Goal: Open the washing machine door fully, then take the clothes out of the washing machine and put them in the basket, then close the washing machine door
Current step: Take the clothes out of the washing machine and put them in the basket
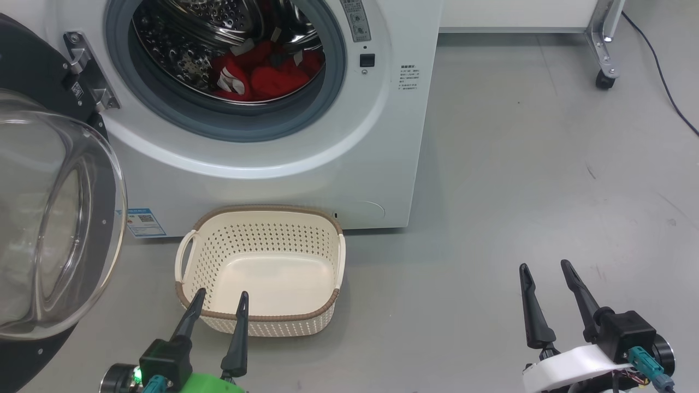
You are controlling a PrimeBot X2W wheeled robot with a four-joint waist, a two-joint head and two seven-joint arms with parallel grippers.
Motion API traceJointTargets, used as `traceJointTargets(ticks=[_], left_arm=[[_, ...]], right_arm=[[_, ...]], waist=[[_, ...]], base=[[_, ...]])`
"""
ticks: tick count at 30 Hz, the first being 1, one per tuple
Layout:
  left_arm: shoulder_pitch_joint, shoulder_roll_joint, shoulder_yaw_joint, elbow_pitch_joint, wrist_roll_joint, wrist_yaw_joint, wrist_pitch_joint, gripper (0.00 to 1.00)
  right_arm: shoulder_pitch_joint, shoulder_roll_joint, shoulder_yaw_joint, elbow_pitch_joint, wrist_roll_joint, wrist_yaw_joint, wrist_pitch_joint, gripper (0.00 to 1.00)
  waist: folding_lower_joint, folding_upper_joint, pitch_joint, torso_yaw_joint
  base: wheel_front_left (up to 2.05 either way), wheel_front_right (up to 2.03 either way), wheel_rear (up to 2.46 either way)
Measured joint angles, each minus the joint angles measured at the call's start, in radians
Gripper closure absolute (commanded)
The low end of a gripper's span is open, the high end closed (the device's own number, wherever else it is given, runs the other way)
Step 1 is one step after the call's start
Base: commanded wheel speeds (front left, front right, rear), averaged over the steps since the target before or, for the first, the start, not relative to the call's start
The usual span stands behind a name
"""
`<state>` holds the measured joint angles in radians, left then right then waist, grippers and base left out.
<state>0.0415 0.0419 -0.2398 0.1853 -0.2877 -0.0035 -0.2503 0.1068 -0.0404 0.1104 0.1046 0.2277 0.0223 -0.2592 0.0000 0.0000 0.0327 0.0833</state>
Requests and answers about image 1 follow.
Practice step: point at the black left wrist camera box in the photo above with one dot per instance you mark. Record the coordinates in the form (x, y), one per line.
(164, 360)

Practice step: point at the round glass washing machine door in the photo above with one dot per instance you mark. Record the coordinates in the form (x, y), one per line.
(54, 218)

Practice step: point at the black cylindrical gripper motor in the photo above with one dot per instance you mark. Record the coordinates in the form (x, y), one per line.
(117, 379)
(665, 355)

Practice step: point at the black cylindrical right gripper motor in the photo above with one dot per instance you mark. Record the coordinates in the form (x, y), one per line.
(665, 355)

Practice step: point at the metal stand leg with caster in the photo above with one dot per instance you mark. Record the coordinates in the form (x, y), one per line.
(600, 43)

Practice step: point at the black cylindrical left gripper motor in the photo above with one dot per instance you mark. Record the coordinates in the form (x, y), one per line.
(117, 379)

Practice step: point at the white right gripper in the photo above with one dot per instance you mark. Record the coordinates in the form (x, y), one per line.
(568, 368)

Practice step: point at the metal washer door hinge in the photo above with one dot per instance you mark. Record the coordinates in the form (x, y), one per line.
(90, 71)

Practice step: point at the white front-load washing machine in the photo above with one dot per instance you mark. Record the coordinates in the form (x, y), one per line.
(349, 164)

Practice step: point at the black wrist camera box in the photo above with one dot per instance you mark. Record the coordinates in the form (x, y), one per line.
(628, 333)
(164, 360)

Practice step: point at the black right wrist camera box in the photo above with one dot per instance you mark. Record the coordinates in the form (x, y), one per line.
(628, 333)

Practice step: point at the red and white jersey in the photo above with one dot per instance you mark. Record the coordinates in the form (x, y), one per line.
(273, 82)

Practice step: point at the blue white energy label sticker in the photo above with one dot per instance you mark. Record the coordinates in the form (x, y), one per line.
(146, 222)

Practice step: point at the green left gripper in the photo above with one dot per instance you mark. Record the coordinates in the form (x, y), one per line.
(213, 385)

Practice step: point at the stainless steel washer drum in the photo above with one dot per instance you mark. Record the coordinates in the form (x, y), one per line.
(185, 54)

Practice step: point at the cream perforated laundry basket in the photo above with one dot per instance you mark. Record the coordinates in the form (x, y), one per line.
(273, 278)

